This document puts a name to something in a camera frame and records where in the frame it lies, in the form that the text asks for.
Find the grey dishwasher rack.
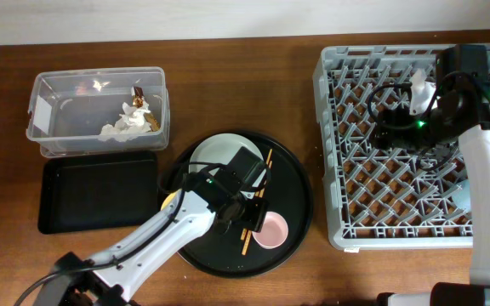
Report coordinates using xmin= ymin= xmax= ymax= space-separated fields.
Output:
xmin=313 ymin=43 xmax=490 ymax=251

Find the pink cup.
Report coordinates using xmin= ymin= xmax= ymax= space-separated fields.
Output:
xmin=252 ymin=212 xmax=289 ymax=249

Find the yellow bowl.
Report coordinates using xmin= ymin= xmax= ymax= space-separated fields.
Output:
xmin=160 ymin=192 xmax=177 ymax=210

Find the wooden chopstick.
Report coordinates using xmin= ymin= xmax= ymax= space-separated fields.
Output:
xmin=240 ymin=149 xmax=273 ymax=241
xmin=241 ymin=160 xmax=273 ymax=257

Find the black rectangular tray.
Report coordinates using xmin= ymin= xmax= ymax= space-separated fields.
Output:
xmin=37 ymin=150 xmax=159 ymax=235

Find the clear plastic waste bin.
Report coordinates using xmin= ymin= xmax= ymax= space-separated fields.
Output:
xmin=26 ymin=66 xmax=170 ymax=158

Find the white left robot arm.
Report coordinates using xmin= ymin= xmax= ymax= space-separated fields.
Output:
xmin=17 ymin=147 xmax=271 ymax=305

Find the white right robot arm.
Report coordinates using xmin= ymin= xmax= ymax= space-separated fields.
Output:
xmin=368 ymin=44 xmax=490 ymax=305

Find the wooden chopstick left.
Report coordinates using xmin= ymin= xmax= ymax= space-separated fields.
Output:
xmin=240 ymin=149 xmax=273 ymax=241

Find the grey round plate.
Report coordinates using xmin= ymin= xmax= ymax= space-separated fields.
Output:
xmin=189 ymin=133 xmax=263 ymax=173

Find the brown wrapper scrap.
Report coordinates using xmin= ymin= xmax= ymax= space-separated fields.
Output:
xmin=132 ymin=86 xmax=161 ymax=132

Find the round black serving tray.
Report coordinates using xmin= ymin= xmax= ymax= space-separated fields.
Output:
xmin=179 ymin=129 xmax=314 ymax=278

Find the white tissue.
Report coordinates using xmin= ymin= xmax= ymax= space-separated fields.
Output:
xmin=99 ymin=102 xmax=157 ymax=142

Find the light blue cup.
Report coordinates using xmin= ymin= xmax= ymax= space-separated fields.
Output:
xmin=452 ymin=179 xmax=471 ymax=213

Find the wooden chopstick right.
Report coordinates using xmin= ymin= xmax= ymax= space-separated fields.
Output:
xmin=241 ymin=160 xmax=273 ymax=257

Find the white label on bin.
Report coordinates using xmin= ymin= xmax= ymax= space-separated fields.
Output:
xmin=33 ymin=96 xmax=52 ymax=134

